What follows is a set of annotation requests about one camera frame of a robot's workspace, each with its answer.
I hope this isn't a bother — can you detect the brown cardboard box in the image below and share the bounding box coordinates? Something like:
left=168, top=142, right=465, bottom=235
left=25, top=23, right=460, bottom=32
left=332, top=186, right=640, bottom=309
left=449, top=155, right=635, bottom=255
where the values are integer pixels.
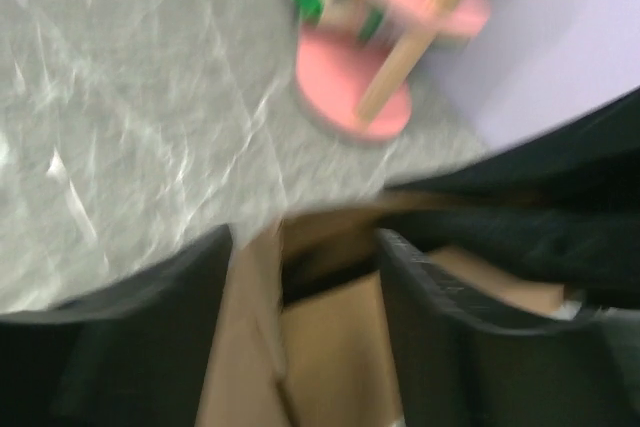
left=192, top=191, right=566, bottom=427

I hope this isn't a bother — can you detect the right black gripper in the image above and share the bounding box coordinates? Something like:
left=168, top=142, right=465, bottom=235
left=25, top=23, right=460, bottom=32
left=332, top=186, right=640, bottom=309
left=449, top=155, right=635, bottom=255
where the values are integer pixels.
left=376, top=96, right=639, bottom=317

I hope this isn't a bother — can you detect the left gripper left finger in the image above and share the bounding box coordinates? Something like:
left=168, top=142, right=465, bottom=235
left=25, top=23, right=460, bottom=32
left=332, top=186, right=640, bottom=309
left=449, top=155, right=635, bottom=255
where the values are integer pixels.
left=1, top=226, right=233, bottom=426

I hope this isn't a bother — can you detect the pink tiered wooden shelf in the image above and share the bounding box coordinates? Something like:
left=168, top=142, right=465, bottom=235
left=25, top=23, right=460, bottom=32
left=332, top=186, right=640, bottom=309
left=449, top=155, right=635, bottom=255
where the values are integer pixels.
left=293, top=0, right=490, bottom=141

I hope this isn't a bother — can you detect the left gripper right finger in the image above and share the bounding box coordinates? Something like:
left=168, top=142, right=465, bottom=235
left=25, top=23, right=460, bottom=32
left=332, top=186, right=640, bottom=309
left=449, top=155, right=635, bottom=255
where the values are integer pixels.
left=378, top=230, right=639, bottom=426

